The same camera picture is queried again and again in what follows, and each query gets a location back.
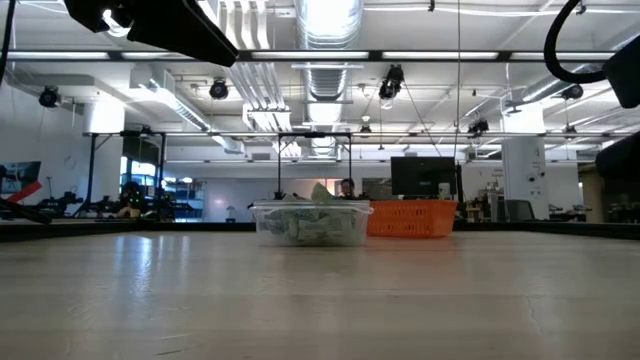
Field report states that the white pillar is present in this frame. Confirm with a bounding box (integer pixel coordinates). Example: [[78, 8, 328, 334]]
[[501, 102, 551, 221]]

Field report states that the black frame rig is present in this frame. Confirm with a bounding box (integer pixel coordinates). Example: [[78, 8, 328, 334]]
[[276, 131, 354, 200], [82, 130, 167, 219]]

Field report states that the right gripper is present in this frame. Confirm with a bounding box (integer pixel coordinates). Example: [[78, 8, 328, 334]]
[[602, 47, 640, 109]]

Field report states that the grey office chair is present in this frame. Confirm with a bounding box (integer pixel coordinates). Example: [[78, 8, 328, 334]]
[[504, 199, 536, 222]]

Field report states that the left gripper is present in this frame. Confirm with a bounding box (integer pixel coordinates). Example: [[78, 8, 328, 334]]
[[64, 0, 239, 68]]

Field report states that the black computer monitor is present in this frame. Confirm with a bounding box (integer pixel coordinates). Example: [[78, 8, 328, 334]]
[[390, 156, 459, 199]]

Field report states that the thin hanging cable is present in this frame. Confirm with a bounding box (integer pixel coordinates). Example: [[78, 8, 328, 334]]
[[452, 0, 462, 161]]

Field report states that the orange plastic basket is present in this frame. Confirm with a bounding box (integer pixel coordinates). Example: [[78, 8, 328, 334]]
[[366, 199, 459, 239]]

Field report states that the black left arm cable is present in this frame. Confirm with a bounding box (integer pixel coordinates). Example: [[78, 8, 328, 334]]
[[0, 0, 17, 85]]

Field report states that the clear plastic container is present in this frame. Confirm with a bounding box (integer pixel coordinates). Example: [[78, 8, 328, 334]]
[[251, 198, 375, 248]]

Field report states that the tan wooden cabinet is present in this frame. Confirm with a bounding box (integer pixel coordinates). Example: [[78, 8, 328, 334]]
[[579, 162, 606, 224]]

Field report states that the black overhead camera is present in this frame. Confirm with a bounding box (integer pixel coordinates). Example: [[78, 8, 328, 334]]
[[378, 63, 406, 101]]

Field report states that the wall screen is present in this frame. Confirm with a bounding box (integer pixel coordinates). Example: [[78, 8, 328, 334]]
[[0, 160, 43, 196]]

